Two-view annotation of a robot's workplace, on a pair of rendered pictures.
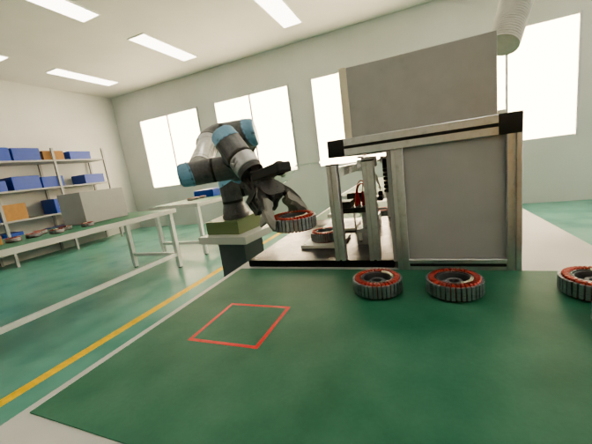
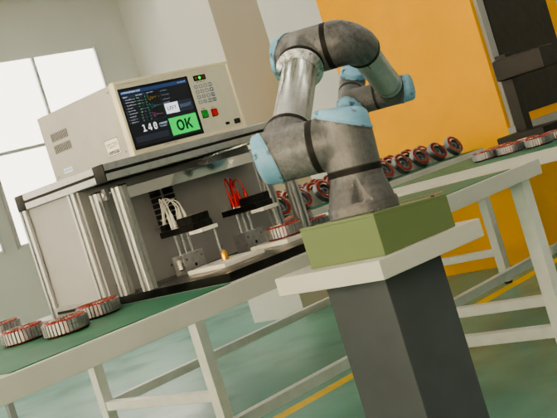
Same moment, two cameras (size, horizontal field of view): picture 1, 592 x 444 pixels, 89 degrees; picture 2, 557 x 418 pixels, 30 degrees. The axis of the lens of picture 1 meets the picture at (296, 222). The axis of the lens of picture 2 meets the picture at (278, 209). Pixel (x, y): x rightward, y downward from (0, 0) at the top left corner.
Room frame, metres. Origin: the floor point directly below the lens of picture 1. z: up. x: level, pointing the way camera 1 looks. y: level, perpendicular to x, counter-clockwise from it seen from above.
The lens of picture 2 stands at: (3.78, 0.99, 0.97)
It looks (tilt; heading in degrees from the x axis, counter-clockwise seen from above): 2 degrees down; 202
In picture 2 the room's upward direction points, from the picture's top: 17 degrees counter-clockwise
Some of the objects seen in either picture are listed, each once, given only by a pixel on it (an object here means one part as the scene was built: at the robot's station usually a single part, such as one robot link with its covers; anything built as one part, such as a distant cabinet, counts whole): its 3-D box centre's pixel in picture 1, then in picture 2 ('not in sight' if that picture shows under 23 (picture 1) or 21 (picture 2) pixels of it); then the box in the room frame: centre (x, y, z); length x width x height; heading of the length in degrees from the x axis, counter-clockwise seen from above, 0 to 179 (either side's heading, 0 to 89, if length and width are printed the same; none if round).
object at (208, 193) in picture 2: (397, 192); (183, 216); (1.09, -0.38, 0.92); 0.66 x 0.01 x 0.30; 157
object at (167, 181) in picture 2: (352, 167); (206, 169); (1.15, -0.24, 1.03); 0.62 x 0.01 x 0.03; 157
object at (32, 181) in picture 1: (20, 183); not in sight; (5.53, 4.82, 1.40); 0.42 x 0.42 x 0.23; 67
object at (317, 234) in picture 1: (325, 234); (283, 230); (1.07, -0.10, 0.80); 0.11 x 0.11 x 0.04
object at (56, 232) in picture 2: not in sight; (66, 257); (1.33, -0.65, 0.91); 0.28 x 0.03 x 0.32; 67
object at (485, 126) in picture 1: (414, 141); (152, 164); (1.06, -0.45, 1.09); 0.68 x 0.44 x 0.05; 157
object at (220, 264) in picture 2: (341, 225); (226, 261); (1.30, -0.20, 0.78); 0.15 x 0.15 x 0.01; 67
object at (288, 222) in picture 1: (293, 220); not in sight; (0.73, 0.00, 0.93); 0.11 x 0.11 x 0.04
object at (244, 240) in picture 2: (366, 233); (249, 240); (1.02, -0.24, 0.80); 0.07 x 0.05 x 0.06; 157
